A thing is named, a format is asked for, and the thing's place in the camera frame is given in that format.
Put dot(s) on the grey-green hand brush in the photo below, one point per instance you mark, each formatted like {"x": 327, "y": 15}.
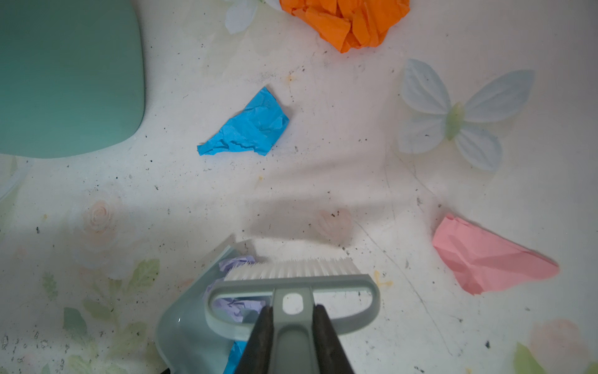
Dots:
{"x": 291, "y": 287}

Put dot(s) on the large orange crumpled paper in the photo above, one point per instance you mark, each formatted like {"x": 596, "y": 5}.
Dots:
{"x": 349, "y": 24}

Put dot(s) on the small blue paper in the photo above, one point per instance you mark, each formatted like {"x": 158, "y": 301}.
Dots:
{"x": 235, "y": 356}

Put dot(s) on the pink crumpled paper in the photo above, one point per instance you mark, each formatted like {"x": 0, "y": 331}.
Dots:
{"x": 482, "y": 261}

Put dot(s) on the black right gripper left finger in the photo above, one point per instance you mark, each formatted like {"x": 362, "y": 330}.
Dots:
{"x": 256, "y": 356}

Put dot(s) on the purple paper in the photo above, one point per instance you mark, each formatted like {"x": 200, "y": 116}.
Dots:
{"x": 238, "y": 309}

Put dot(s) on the grey-green plastic dustpan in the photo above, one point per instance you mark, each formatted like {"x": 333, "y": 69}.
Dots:
{"x": 183, "y": 338}

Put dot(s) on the blue crumpled paper middle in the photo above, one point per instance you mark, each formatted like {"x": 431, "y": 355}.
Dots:
{"x": 256, "y": 128}

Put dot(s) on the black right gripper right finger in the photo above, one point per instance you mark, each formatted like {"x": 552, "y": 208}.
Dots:
{"x": 330, "y": 354}

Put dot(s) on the green plastic trash bin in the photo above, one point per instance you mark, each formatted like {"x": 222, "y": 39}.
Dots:
{"x": 72, "y": 76}

